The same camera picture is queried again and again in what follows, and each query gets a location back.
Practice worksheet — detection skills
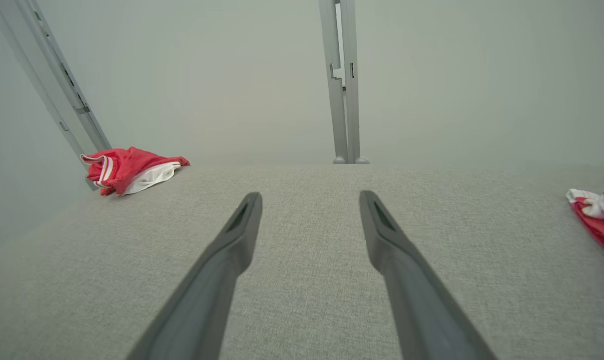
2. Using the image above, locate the grey slotted partition post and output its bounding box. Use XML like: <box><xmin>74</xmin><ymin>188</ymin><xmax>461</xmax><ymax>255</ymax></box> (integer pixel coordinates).
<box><xmin>0</xmin><ymin>0</ymin><xmax>112</xmax><ymax>191</ymax></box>

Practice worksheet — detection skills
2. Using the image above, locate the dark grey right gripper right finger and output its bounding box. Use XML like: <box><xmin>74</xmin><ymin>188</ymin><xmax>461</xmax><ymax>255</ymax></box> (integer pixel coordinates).
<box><xmin>359</xmin><ymin>190</ymin><xmax>497</xmax><ymax>360</ymax></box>

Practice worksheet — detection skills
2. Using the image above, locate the red and white shirt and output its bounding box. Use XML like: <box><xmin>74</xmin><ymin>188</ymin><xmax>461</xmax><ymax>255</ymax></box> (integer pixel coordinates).
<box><xmin>80</xmin><ymin>146</ymin><xmax>190</xmax><ymax>197</ymax></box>

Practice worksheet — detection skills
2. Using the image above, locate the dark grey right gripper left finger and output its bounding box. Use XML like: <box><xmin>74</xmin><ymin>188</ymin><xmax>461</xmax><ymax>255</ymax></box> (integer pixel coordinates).
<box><xmin>127</xmin><ymin>192</ymin><xmax>263</xmax><ymax>360</ymax></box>

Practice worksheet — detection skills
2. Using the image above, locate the grey double partition post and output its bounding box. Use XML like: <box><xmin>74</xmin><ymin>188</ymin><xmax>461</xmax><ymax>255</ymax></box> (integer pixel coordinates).
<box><xmin>318</xmin><ymin>0</ymin><xmax>370</xmax><ymax>165</ymax></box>

